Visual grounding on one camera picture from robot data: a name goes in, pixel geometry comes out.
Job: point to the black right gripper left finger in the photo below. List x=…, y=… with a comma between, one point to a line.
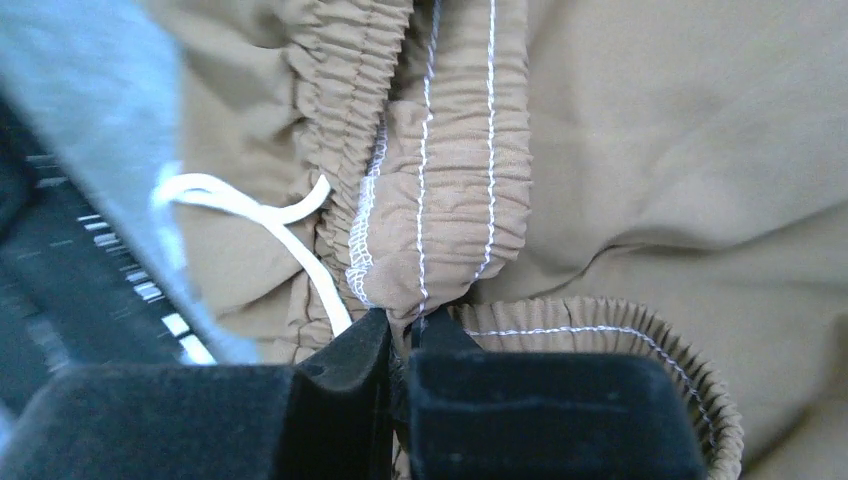
x=324, y=418

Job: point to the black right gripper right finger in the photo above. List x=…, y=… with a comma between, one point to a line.
x=475, y=414

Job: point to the tan brown shorts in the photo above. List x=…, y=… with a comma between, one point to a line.
x=661, y=178

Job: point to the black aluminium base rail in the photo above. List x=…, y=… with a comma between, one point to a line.
x=72, y=293

